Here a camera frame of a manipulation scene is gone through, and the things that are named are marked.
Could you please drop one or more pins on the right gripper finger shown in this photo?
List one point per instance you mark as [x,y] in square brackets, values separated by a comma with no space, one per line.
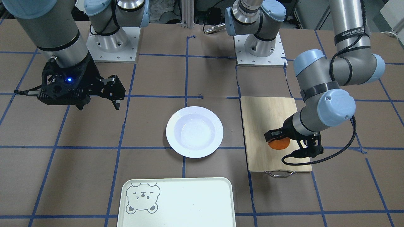
[113,90]
[80,106]

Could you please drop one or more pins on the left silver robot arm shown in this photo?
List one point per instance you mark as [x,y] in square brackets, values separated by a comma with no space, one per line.
[320,79]

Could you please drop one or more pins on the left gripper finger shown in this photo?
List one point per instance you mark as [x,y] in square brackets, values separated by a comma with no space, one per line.
[275,134]

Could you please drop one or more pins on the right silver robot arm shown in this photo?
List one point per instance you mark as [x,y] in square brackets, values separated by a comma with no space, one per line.
[51,26]

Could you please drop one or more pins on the orange fruit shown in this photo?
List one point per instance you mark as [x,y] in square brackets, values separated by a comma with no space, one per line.
[279,144]

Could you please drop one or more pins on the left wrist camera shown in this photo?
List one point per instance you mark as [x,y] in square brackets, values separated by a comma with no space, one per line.
[309,146]

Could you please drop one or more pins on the wooden cutting board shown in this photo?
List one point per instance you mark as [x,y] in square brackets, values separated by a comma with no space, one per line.
[259,115]

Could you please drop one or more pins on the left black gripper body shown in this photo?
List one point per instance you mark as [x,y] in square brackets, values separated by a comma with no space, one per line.
[286,130]

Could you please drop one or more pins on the aluminium frame post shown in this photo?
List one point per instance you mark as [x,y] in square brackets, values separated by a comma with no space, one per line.
[187,14]

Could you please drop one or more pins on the cream bear tray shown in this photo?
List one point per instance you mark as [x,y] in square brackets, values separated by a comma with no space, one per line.
[177,202]

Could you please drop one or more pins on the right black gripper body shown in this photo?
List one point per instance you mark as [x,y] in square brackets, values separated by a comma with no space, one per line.
[90,76]

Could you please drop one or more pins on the white round plate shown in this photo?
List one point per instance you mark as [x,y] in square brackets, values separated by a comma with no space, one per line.
[194,132]

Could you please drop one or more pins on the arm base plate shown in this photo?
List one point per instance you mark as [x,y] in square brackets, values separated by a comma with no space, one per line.
[121,47]
[257,53]

